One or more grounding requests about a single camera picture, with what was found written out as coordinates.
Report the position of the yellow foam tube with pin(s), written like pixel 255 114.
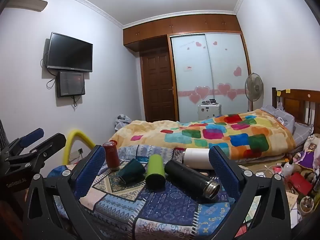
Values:
pixel 75 134

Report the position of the standing electric fan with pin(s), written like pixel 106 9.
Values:
pixel 253 85

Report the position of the purple doll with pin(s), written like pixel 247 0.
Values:
pixel 310 152

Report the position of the grey printed pillow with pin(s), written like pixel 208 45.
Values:
pixel 281 117

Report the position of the round bowl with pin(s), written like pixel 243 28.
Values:
pixel 307 205

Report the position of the small white cabinet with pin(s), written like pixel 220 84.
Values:
pixel 209 111

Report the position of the black thermos flask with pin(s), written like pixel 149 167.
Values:
pixel 187 177

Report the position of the light green cup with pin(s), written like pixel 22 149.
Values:
pixel 155 167

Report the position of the colourful patchwork blanket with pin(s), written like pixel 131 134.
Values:
pixel 225 135

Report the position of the white thermos cup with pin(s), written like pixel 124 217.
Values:
pixel 197 158

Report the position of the white power strip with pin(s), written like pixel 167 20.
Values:
pixel 76 154

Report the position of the small black wall monitor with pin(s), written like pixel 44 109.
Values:
pixel 71 83

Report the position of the pile of clothes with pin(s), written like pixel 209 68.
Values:
pixel 122 122

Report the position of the dark green cup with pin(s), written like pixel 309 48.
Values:
pixel 132 172

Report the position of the white air conditioner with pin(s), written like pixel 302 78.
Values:
pixel 27 3

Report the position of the red box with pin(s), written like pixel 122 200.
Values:
pixel 301 183

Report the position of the wall-mounted black television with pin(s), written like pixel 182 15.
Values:
pixel 70 52

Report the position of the wooden bed headboard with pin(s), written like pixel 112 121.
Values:
pixel 297 105

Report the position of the brown wooden door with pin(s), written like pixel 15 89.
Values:
pixel 157 85

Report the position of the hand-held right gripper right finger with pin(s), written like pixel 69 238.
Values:
pixel 222 170

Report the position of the clear spray bottle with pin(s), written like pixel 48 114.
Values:
pixel 288 170

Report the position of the red cylindrical bottle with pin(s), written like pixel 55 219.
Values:
pixel 112 156

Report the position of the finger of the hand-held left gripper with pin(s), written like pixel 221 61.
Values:
pixel 50 142
pixel 31 135

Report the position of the wooden wardrobe with glass doors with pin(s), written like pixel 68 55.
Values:
pixel 215 67

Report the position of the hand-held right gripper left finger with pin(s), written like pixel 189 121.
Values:
pixel 91 170

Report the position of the blue patterned cloth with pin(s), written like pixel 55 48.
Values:
pixel 155 210

